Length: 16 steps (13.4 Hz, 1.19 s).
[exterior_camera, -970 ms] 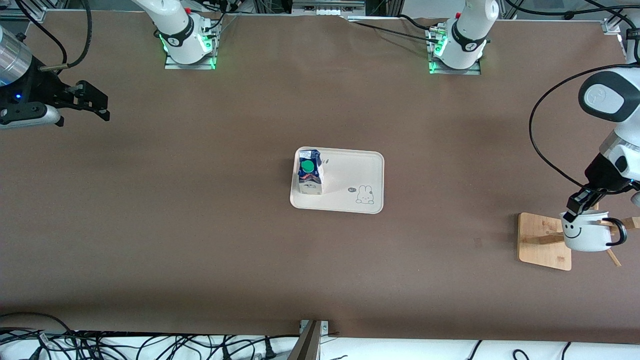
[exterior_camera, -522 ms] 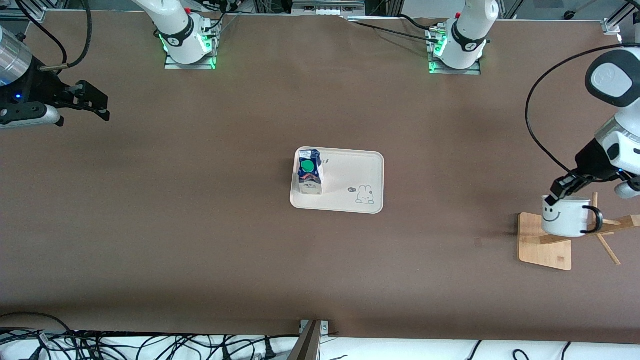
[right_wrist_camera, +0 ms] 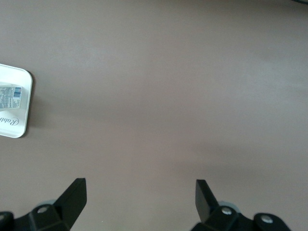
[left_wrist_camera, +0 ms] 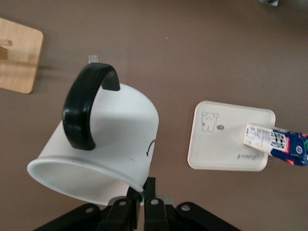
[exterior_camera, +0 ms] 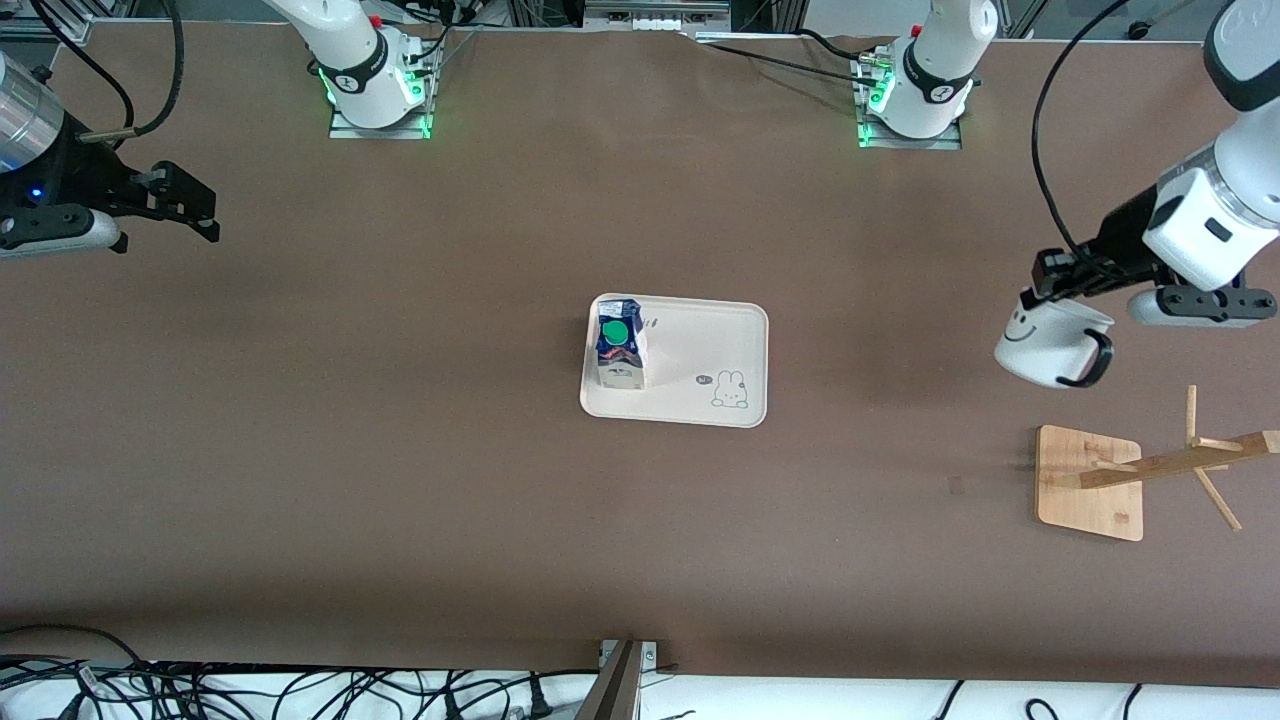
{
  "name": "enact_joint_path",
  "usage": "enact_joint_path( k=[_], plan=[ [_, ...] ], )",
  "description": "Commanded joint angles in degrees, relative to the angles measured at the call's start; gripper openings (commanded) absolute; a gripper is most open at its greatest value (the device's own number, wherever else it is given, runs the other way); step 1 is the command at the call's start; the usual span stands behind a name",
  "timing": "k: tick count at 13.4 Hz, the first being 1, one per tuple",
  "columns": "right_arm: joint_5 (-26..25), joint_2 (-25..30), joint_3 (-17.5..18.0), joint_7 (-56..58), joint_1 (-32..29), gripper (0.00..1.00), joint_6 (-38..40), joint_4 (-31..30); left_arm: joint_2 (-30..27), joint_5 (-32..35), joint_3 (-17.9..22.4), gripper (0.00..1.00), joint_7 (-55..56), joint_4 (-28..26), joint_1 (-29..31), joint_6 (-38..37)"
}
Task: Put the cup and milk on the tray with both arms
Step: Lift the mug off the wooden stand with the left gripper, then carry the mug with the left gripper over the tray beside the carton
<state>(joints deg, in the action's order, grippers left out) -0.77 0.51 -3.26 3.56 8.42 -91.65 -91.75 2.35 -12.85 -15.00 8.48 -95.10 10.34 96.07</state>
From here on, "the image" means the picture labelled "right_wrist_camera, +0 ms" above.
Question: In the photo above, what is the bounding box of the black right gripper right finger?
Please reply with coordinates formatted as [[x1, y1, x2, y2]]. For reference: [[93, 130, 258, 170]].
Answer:
[[190, 179, 292, 231]]

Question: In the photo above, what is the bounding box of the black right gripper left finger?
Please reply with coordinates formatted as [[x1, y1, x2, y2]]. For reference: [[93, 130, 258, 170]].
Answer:
[[0, 178, 87, 231]]

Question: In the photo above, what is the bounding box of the cream rabbit print tray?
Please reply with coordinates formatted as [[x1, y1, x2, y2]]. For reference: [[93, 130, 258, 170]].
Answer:
[[0, 64, 33, 139]]

